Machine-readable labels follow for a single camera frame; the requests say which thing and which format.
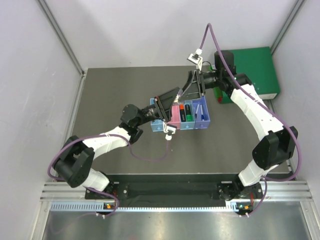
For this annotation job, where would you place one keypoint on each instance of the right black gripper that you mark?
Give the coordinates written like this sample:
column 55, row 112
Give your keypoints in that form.
column 193, row 91

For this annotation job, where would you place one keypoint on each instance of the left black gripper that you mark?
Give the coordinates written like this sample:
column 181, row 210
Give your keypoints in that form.
column 163, row 102

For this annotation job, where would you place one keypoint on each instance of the pink bin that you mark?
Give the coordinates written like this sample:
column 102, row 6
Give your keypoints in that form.
column 175, row 117

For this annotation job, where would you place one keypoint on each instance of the orange highlighter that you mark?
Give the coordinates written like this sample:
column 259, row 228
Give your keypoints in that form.
column 182, row 113

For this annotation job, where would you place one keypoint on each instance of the light blue bin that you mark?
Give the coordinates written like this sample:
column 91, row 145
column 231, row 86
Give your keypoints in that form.
column 188, row 125
column 157, row 125

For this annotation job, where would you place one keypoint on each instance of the green highlighter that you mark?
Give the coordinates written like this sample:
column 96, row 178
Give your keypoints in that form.
column 188, row 113

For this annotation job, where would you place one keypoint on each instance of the black capped white marker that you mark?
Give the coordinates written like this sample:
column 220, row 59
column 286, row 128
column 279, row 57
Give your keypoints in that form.
column 196, row 111

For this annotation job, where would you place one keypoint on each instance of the blue capped white marker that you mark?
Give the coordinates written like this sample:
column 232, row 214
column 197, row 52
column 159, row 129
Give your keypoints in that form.
column 202, row 113

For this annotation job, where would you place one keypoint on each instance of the purple bin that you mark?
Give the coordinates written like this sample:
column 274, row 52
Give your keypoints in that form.
column 201, row 124

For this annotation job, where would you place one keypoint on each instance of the green ring binder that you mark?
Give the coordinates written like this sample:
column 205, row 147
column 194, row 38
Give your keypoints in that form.
column 257, row 63

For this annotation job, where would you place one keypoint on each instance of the grey clear jar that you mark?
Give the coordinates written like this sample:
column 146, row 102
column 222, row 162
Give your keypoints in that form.
column 177, row 98

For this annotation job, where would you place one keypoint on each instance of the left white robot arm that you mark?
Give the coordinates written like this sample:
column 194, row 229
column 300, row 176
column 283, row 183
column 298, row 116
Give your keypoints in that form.
column 73, row 163

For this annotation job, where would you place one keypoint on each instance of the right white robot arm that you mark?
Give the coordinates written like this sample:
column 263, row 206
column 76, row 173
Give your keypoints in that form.
column 276, row 143

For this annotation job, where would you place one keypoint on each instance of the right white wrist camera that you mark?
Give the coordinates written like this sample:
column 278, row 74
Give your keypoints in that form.
column 196, row 59

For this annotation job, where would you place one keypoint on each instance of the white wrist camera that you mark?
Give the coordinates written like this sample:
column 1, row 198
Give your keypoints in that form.
column 169, row 130
column 196, row 59

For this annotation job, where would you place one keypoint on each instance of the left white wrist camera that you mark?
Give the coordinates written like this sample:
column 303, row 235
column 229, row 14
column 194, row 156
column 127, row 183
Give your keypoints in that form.
column 169, row 130

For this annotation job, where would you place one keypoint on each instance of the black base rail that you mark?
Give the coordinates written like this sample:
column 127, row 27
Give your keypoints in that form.
column 178, row 194

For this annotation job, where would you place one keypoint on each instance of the slotted cable duct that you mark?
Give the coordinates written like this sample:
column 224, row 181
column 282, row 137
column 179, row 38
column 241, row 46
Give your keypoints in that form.
column 104, row 207

